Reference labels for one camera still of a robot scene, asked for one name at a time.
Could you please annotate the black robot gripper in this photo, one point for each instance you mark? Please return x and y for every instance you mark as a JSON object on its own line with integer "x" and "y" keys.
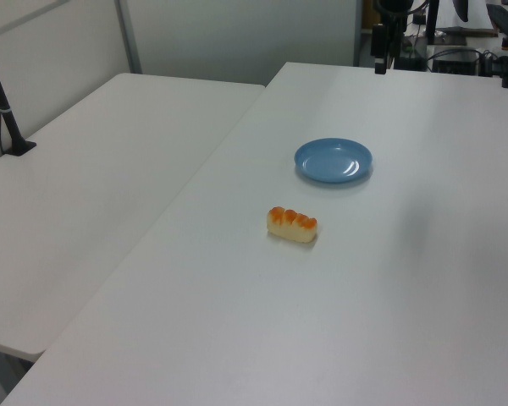
{"x": 391, "y": 6}

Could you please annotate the toy bread with orange crust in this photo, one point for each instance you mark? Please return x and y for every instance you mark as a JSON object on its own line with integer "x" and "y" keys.
{"x": 292, "y": 226}

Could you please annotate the blue plastic plate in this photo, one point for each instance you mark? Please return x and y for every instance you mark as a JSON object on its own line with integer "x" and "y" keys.
{"x": 333, "y": 160}

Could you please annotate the small black flat device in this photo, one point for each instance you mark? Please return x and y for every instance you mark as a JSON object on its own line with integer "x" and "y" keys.
{"x": 408, "y": 63}

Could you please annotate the black upright pole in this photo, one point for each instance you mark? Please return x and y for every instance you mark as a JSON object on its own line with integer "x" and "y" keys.
{"x": 432, "y": 21}

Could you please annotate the black electronics box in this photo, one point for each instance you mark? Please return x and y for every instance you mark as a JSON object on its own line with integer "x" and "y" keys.
{"x": 455, "y": 63}

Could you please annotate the black hanging dark object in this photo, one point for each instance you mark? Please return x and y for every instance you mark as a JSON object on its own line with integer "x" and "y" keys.
{"x": 462, "y": 8}

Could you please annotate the black flat keyboard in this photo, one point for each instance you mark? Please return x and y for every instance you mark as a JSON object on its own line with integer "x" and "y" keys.
{"x": 506, "y": 19}

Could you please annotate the black camera stand pole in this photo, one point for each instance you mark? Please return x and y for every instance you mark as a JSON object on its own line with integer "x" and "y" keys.
{"x": 6, "y": 118}

